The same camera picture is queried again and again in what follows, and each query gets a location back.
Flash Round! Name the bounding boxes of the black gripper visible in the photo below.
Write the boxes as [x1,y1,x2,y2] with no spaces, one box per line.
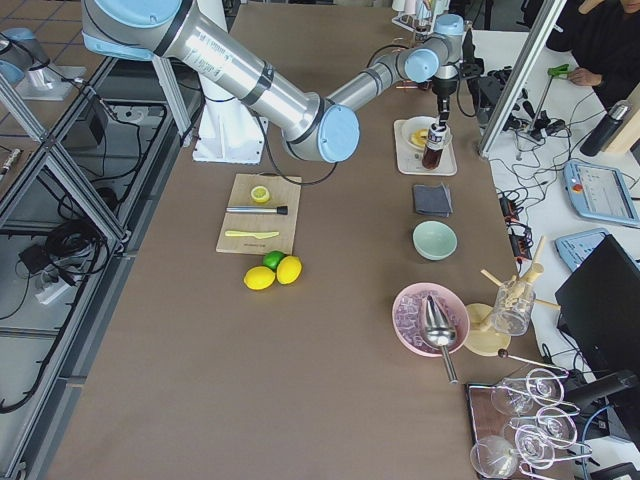
[431,64,457,127]

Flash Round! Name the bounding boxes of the tea bottle top slot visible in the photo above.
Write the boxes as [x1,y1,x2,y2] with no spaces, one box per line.
[421,122,448,170]

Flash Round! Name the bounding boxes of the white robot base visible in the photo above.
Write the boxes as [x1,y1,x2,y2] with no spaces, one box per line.
[191,0,264,165]

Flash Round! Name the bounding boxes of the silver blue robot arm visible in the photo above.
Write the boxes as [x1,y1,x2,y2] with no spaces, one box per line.
[81,1,465,163]

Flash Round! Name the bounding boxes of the cream tray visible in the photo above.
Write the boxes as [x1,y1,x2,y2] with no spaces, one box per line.
[393,119,458,176]

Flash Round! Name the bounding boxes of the wine glass tray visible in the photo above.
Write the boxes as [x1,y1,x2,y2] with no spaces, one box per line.
[466,384,592,479]

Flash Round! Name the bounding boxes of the white plate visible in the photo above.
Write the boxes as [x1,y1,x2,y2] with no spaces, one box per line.
[396,116,438,153]

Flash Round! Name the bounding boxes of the glazed donut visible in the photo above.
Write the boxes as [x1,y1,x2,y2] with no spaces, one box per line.
[409,129,429,150]

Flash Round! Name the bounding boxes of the grey folded cloth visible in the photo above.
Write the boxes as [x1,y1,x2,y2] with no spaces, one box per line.
[412,184,453,217]

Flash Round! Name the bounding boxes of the green bowl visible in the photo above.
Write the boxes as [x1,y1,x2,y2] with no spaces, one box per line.
[412,221,458,261]

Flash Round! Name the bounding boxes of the black thermos bottle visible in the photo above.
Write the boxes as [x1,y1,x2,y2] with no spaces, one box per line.
[580,99,632,157]

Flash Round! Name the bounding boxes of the teach pendant tablet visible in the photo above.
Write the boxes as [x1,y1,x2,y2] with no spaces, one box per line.
[563,160,639,228]

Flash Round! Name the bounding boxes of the steel muddler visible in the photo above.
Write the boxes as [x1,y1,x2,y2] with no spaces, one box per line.
[226,205,289,215]

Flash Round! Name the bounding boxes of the half lemon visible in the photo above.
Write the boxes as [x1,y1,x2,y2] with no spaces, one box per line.
[250,185,271,204]

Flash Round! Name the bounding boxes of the glass jar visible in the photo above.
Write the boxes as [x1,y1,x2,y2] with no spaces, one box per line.
[490,280,535,336]

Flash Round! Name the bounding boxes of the wooden cutting board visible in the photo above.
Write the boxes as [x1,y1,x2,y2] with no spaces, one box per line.
[216,174,301,255]

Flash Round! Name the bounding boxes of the pink ice bowl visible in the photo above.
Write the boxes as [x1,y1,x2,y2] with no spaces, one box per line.
[392,282,470,358]

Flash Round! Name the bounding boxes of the yellow plastic knife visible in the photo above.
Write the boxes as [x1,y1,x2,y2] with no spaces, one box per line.
[224,230,280,240]

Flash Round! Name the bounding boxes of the upper yellow lemon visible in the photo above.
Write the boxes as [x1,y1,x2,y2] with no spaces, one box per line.
[276,255,303,285]

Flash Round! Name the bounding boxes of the yellow lemon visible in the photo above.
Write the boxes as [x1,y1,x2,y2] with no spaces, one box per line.
[276,255,303,285]
[243,266,276,291]

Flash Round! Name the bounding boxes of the metal ice scoop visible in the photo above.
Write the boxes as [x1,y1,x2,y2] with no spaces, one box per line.
[421,295,458,384]

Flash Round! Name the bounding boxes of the green lime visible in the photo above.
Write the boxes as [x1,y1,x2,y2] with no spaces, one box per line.
[262,250,286,271]

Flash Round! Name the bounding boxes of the wooden cup stand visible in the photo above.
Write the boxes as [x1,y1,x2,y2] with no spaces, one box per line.
[464,236,560,356]

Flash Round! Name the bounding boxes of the lower yellow lemon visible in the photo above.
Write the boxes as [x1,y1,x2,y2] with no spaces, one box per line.
[243,266,276,291]

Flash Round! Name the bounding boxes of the black monitor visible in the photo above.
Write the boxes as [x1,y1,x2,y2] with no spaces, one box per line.
[555,235,639,373]

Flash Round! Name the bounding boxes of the copper wire bottle rack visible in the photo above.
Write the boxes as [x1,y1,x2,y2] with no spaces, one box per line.
[393,37,431,91]

